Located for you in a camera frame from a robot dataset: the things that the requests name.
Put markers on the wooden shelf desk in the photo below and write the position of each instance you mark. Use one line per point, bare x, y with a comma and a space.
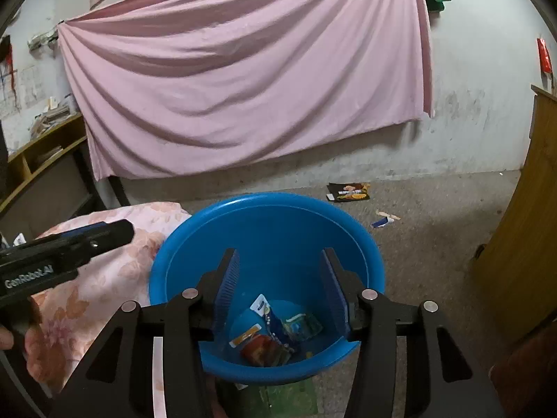
48, 174

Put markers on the blue plastic bucket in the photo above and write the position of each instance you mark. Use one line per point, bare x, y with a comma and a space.
278, 235

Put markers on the stack of books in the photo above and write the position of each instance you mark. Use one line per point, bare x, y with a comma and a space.
54, 117

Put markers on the person's left hand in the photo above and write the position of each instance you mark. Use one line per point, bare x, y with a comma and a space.
35, 348

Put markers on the green flat object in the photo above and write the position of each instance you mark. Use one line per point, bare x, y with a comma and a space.
287, 398

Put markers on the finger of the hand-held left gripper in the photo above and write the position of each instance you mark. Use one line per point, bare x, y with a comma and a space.
111, 235
82, 230

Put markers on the green and white packet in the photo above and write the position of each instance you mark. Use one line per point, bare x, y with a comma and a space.
302, 327

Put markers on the orange and white wrapper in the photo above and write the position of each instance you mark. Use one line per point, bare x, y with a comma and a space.
244, 336

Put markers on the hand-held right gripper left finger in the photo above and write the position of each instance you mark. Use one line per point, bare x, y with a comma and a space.
228, 289

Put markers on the black snack packet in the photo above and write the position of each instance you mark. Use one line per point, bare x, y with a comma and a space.
348, 191

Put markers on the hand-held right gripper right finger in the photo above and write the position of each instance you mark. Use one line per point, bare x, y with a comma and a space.
333, 289

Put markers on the red wrapper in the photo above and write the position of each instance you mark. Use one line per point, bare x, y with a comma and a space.
261, 350

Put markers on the floral pink blanket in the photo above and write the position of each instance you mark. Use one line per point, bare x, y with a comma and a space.
117, 270

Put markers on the wooden ice cream stick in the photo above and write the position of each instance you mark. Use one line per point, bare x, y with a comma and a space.
388, 215

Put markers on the printed wall sheet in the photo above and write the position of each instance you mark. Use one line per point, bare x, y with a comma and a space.
6, 104
34, 85

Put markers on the small wall shelf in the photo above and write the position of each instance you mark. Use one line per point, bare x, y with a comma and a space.
43, 41

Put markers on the small white wrapper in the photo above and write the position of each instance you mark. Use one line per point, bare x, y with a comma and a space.
20, 239

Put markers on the red tassel wall decoration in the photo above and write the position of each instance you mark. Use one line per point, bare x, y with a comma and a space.
8, 69

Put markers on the pink sheet on wall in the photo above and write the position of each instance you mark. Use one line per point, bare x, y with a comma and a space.
243, 69

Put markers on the red hanging packet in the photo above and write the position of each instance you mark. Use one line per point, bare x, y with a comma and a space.
544, 54

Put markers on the wooden cabinet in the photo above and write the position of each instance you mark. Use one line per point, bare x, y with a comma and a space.
526, 226

